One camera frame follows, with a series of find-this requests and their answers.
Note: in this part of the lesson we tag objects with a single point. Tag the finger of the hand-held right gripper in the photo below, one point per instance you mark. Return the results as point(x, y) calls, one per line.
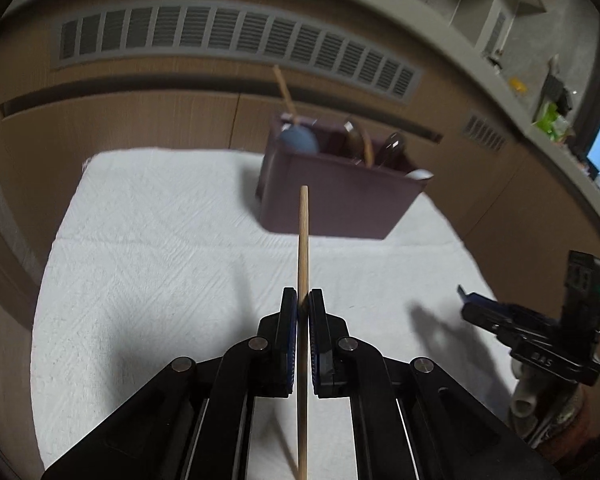
point(490, 312)

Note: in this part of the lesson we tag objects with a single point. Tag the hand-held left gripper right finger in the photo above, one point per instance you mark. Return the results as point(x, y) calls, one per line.
point(314, 355)

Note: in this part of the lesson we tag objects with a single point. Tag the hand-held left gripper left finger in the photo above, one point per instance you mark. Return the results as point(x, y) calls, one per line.
point(291, 340)

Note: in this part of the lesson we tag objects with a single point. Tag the wooden chopstick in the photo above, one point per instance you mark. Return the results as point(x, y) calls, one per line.
point(285, 92)
point(303, 240)

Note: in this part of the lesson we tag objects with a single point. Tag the purple utensil holder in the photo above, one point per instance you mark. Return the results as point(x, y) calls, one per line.
point(330, 195)

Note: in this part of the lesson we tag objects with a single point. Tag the person's right hand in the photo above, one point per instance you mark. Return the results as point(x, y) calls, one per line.
point(526, 390)

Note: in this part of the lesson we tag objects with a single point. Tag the white spoon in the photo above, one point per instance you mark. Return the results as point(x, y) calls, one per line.
point(421, 175)

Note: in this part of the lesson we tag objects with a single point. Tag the white textured cloth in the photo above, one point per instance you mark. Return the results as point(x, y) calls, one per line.
point(155, 260)

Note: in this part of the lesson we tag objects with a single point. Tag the short grey vent grille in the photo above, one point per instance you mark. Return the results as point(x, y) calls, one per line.
point(484, 132)

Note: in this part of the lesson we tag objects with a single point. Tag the green packet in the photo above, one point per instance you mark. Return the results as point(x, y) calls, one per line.
point(550, 121)

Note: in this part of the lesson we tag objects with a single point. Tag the small yellow object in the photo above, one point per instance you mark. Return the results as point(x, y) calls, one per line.
point(518, 85)

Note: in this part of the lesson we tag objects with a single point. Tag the wooden cabinet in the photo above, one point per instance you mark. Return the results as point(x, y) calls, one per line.
point(155, 110)

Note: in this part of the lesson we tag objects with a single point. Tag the white louvered panel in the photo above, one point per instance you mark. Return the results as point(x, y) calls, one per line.
point(495, 32)

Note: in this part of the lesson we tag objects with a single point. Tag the long grey vent grille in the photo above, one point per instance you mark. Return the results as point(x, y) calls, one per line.
point(230, 32)

